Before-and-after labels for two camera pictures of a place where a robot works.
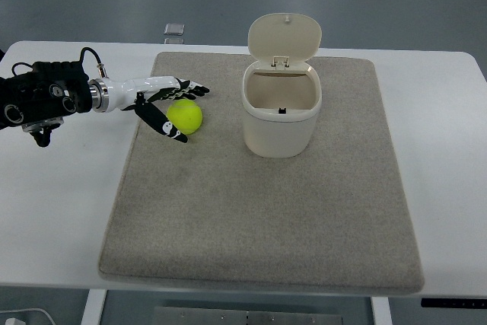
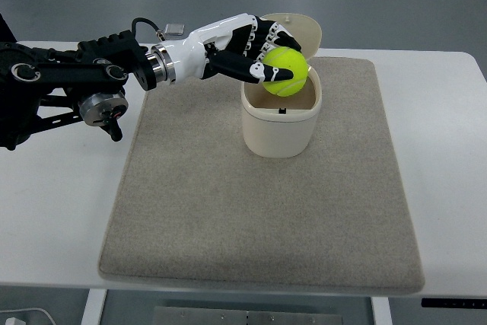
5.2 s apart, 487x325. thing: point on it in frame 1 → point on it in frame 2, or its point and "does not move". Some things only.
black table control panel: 454,303 does not move
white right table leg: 381,310 does not move
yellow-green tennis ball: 186,115 → 288,58
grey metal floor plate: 240,316 does not move
